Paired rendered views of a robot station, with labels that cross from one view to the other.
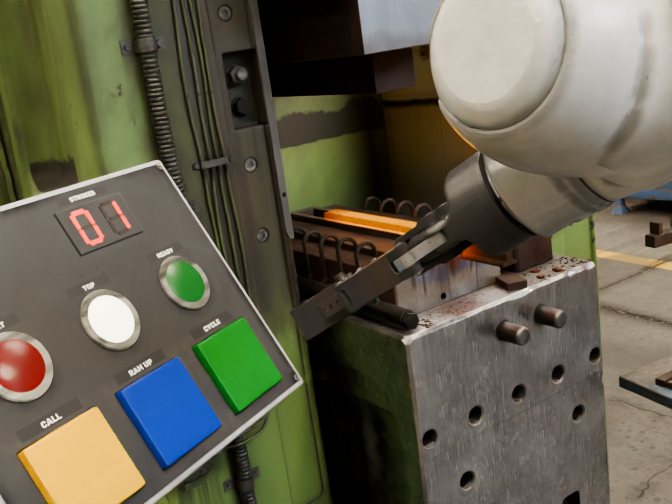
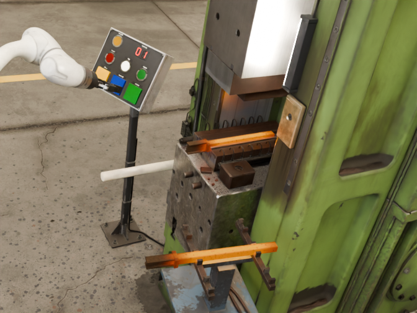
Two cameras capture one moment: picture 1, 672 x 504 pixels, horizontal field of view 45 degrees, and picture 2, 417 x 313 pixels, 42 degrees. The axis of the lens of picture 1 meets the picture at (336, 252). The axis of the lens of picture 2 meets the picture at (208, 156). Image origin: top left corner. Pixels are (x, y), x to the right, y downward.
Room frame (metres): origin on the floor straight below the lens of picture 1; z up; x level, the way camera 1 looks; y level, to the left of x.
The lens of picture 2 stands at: (1.08, -2.01, 2.20)
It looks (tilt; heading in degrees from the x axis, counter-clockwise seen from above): 34 degrees down; 89
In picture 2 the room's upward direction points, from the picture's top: 11 degrees clockwise
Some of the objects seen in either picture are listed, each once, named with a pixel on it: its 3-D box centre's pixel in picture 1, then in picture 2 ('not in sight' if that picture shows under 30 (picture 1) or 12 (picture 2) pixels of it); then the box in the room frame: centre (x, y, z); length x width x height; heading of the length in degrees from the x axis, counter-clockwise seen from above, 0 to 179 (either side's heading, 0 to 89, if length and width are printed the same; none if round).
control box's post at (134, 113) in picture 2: not in sight; (130, 158); (0.73, 0.27, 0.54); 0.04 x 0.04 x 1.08; 33
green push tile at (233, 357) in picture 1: (236, 365); (133, 94); (0.74, 0.11, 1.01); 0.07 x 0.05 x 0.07; 148
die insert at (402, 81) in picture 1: (334, 73); (272, 86); (1.32, -0.04, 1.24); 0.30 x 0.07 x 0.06; 33
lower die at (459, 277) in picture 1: (360, 250); (246, 142); (1.27, -0.04, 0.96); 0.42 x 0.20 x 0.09; 33
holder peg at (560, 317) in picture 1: (550, 316); (195, 185); (1.09, -0.29, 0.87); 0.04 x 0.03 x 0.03; 33
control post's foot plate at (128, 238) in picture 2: not in sight; (123, 226); (0.72, 0.27, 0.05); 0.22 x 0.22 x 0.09; 33
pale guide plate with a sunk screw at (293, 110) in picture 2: not in sight; (290, 121); (1.38, -0.35, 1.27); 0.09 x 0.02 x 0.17; 123
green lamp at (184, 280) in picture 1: (185, 282); (141, 74); (0.76, 0.15, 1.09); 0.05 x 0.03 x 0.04; 123
